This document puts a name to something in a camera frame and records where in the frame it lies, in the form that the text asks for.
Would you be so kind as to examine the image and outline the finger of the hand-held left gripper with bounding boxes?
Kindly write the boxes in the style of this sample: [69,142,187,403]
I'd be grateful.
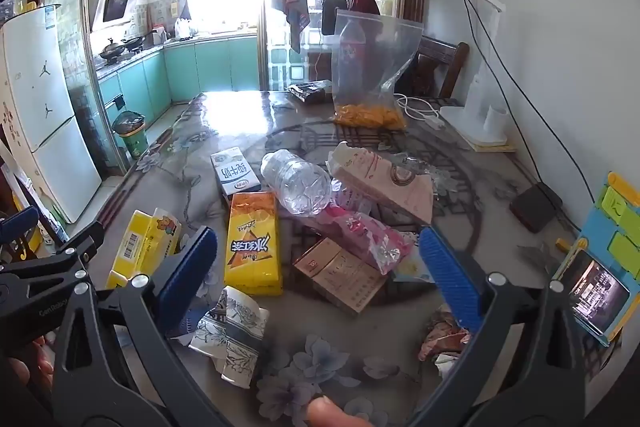
[0,206,40,244]
[0,221,106,280]

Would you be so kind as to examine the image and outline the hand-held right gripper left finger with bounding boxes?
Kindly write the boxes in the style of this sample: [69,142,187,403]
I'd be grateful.
[50,226,236,427]

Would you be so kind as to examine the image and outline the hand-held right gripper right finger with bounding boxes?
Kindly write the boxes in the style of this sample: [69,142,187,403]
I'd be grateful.
[407,227,588,427]

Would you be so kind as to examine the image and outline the yellow tissue pack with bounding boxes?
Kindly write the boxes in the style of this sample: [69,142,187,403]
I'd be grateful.
[106,208,183,290]

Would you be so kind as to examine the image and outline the reddish wrapper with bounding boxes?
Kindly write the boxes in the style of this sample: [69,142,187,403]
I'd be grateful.
[417,309,473,378]

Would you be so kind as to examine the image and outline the yellow drink carton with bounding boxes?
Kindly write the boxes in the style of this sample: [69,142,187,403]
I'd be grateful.
[223,192,283,297]

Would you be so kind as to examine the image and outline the floral paper pack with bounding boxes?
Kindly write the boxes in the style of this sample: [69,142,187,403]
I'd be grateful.
[189,285,271,390]

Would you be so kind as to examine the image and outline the pink plastic wrapper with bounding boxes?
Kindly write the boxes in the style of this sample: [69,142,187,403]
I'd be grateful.
[310,202,416,275]

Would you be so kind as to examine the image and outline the clear plastic wrapper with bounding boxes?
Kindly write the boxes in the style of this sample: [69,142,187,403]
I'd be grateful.
[395,154,453,198]

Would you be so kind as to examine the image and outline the brown cigarette box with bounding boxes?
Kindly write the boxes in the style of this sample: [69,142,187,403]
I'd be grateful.
[292,237,388,315]

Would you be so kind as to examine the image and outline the white milk carton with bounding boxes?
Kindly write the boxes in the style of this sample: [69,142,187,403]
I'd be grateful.
[210,147,262,200]

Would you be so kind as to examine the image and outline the clear plastic bottle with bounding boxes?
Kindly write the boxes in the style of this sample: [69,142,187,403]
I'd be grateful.
[260,149,351,220]

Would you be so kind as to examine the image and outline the black shoulder bag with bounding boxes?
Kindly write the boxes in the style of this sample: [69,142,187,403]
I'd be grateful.
[321,0,349,36]

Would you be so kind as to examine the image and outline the green trash bin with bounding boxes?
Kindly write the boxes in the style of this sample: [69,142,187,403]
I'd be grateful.
[111,111,148,158]

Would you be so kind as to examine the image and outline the person's left hand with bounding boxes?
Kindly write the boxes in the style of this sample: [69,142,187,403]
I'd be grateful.
[0,332,56,390]

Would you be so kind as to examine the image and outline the person's right hand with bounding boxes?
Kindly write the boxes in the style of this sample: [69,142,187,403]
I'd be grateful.
[306,396,372,427]

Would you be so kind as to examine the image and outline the blue plastic mesh object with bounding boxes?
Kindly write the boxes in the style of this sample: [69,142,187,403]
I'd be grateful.
[170,307,206,348]

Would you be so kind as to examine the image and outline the black box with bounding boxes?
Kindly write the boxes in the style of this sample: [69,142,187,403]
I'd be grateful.
[509,183,563,234]

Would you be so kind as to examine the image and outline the white refrigerator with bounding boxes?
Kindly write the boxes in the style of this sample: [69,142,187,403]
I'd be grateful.
[0,4,103,224]

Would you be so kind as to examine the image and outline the yellow book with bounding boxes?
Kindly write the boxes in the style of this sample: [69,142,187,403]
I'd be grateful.
[460,134,518,154]

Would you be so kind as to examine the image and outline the smartphone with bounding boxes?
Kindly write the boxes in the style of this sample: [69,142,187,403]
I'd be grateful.
[552,239,631,338]

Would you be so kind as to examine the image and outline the white cylindrical holder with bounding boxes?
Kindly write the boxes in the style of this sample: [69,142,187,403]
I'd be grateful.
[484,104,508,138]

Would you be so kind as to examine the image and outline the colourful phone stand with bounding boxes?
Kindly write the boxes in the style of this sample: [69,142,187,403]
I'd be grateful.
[565,172,640,348]

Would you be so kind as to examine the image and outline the black wok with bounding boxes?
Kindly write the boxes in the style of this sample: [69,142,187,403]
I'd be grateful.
[99,38,128,60]

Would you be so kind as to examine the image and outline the dark wooden chair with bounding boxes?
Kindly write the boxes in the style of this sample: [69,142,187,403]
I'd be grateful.
[407,34,471,100]

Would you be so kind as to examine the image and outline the teal kitchen base cabinets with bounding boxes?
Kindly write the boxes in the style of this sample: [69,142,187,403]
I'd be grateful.
[97,36,261,108]

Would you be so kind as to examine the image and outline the clear zip bag orange snacks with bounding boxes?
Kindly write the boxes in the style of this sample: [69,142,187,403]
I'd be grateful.
[331,9,425,130]

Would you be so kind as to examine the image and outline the range hood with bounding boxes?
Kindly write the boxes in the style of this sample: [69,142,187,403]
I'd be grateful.
[90,0,143,32]

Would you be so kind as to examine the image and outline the red drink bottle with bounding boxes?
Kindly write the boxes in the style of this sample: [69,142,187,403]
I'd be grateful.
[340,19,368,108]

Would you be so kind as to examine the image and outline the white charger cable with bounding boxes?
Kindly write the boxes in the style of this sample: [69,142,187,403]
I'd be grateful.
[395,94,446,130]

